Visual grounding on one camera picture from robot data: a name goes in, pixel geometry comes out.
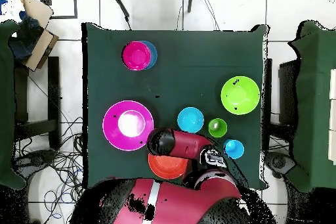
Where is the black square frame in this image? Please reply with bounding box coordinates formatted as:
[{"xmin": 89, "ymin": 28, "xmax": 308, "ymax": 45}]
[{"xmin": 39, "ymin": 0, "xmax": 78, "ymax": 20}]

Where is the stack of white boxes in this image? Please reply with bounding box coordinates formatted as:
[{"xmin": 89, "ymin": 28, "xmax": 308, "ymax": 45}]
[{"xmin": 327, "ymin": 68, "xmax": 336, "ymax": 166}]

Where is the black chair base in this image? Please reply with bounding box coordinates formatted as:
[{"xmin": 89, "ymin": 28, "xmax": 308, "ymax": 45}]
[
  {"xmin": 264, "ymin": 151, "xmax": 297, "ymax": 180},
  {"xmin": 12, "ymin": 149, "xmax": 57, "ymax": 177}
]

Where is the small light blue bowl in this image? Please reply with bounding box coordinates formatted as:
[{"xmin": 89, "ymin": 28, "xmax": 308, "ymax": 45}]
[{"xmin": 177, "ymin": 106, "xmax": 205, "ymax": 134}]

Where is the large green bowl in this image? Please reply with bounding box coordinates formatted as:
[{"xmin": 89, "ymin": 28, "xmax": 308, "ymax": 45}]
[{"xmin": 220, "ymin": 76, "xmax": 261, "ymax": 116}]

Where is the dark blue bowl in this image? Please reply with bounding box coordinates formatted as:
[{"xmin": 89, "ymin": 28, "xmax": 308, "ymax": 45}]
[{"xmin": 138, "ymin": 40, "xmax": 158, "ymax": 70}]

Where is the large pink bowl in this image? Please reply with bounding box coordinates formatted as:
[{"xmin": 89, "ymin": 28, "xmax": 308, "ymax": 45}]
[{"xmin": 102, "ymin": 100, "xmax": 155, "ymax": 152}]

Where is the small red bowl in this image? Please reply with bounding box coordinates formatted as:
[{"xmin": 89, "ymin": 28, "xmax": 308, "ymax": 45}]
[{"xmin": 121, "ymin": 41, "xmax": 152, "ymax": 72}]

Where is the orange bowl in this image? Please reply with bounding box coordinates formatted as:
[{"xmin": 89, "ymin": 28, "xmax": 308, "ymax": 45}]
[{"xmin": 147, "ymin": 152, "xmax": 189, "ymax": 180}]

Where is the dark green table cloth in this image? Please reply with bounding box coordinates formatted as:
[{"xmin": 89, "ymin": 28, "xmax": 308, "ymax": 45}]
[{"xmin": 81, "ymin": 22, "xmax": 270, "ymax": 190}]

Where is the dark blue cloth bag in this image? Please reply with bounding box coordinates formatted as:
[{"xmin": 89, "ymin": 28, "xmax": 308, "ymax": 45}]
[{"xmin": 7, "ymin": 11, "xmax": 44, "ymax": 63}]

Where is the green cloth side table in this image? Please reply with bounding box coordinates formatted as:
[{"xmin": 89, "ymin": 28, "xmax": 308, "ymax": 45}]
[
  {"xmin": 287, "ymin": 20, "xmax": 336, "ymax": 193},
  {"xmin": 0, "ymin": 20, "xmax": 27, "ymax": 190}
]

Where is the black bench frame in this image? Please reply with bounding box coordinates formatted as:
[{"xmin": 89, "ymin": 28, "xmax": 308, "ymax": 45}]
[{"xmin": 14, "ymin": 55, "xmax": 62, "ymax": 151}]

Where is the blue cup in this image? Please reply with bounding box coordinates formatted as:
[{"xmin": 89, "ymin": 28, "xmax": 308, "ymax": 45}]
[{"xmin": 223, "ymin": 139, "xmax": 245, "ymax": 160}]

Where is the tangle of floor cables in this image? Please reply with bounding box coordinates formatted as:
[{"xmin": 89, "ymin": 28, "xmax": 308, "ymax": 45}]
[{"xmin": 12, "ymin": 116, "xmax": 89, "ymax": 224}]

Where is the green cup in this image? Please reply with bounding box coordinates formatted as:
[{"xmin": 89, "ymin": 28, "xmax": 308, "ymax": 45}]
[{"xmin": 207, "ymin": 118, "xmax": 228, "ymax": 139}]

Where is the cardboard box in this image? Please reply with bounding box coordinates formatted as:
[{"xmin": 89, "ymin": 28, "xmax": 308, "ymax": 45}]
[{"xmin": 18, "ymin": 0, "xmax": 60, "ymax": 72}]

